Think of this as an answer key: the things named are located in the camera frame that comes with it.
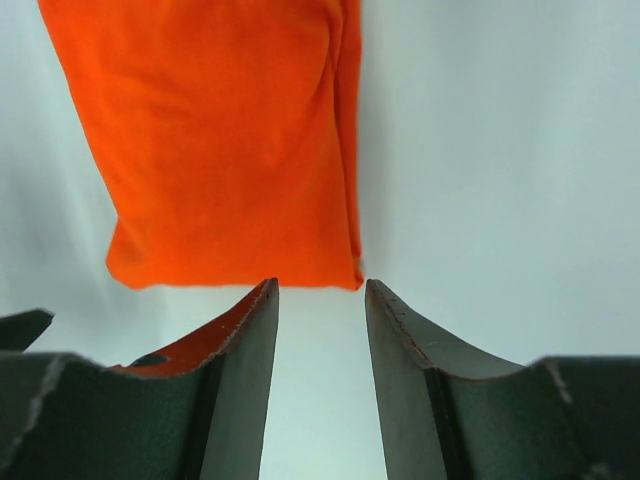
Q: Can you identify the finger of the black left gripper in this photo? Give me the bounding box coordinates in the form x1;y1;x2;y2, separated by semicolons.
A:
0;309;54;352

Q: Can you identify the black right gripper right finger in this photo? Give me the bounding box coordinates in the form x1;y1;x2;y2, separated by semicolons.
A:
365;280;639;479

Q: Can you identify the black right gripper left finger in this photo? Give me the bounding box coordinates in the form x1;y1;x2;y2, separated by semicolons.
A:
1;279;279;479

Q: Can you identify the orange t shirt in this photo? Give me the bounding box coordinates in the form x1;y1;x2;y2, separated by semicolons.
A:
39;1;363;291

